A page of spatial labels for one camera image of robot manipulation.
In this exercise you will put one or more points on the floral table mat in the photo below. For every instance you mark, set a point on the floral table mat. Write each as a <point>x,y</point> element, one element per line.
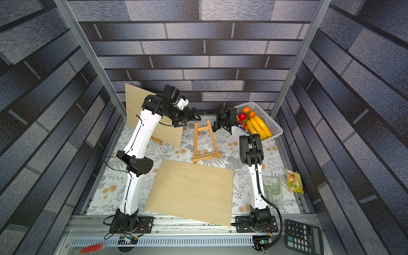
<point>110,190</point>

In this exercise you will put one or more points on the yellow banana bunch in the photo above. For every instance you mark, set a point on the yellow banana bunch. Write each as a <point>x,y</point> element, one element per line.
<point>257,126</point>

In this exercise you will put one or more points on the red apple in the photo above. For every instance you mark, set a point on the red apple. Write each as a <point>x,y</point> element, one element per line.
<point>242,117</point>

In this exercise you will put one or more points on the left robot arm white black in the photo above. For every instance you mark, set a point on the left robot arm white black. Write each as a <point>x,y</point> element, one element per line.
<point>169,103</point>

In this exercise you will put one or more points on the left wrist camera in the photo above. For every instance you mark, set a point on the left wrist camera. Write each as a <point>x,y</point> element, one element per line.
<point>182,103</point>

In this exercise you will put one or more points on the plywood board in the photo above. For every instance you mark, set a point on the plywood board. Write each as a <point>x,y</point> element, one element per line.
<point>134,98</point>
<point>197,192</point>

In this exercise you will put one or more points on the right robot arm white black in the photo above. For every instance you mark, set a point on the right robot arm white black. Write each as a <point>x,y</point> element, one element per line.
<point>251,155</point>

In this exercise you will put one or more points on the orange fruit top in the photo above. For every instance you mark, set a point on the orange fruit top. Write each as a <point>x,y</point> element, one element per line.
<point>249,112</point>

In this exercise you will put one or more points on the left aluminium frame post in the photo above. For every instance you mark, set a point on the left aluminium frame post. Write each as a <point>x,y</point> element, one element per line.
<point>84,43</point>

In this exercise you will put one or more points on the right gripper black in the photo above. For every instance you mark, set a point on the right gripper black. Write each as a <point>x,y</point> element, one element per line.
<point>221,121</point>

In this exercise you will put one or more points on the white plastic basket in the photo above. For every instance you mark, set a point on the white plastic basket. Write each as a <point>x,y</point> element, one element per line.
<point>275,129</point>

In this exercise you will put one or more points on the green clear plastic bag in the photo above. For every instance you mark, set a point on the green clear plastic bag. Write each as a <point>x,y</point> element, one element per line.
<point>272,185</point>

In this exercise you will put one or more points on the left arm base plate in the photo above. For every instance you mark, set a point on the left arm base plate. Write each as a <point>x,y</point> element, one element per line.
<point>143,224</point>

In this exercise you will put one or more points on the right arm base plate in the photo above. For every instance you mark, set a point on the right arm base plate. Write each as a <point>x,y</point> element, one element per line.
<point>243,225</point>

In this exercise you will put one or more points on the yellow snack packet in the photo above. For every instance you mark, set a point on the yellow snack packet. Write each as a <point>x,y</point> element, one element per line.
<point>294,182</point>

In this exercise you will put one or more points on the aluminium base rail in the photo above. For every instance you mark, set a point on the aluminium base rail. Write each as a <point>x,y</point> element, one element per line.
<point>167,231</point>

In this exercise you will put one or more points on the red object on floor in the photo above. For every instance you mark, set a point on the red object on floor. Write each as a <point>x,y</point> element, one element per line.
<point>91,249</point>

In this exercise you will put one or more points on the right aluminium frame post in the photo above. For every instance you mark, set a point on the right aluminium frame post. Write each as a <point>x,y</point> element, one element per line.
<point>314,25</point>

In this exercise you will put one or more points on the aluminium frame post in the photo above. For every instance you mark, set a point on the aluminium frame post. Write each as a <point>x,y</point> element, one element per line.
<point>84,43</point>
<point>314,25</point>

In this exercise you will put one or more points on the wooden easel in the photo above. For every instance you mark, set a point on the wooden easel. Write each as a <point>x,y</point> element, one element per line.
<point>158,141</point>
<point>205,146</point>

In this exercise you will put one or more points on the black calculator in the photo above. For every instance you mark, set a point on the black calculator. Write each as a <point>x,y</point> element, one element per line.
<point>303,238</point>

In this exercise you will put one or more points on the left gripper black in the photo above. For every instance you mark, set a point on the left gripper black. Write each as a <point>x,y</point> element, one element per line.
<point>187,118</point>

